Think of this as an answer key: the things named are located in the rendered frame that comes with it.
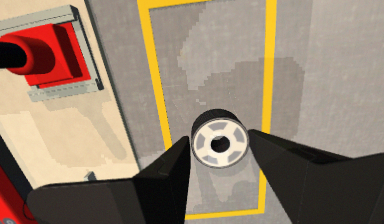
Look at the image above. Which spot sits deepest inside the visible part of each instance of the black wheel with white hub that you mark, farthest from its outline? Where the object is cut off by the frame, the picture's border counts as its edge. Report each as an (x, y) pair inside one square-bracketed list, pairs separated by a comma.
[(222, 153)]

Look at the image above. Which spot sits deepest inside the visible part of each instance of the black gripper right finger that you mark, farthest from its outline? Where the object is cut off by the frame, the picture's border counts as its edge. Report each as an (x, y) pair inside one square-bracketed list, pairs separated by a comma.
[(315, 186)]

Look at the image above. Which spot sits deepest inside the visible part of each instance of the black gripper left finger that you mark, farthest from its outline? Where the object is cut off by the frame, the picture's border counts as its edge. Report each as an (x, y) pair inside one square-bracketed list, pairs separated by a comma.
[(155, 195)]

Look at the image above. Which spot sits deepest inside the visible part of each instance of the yellow rectangular outline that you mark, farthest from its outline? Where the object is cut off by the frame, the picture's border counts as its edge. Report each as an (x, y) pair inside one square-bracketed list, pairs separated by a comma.
[(270, 28)]

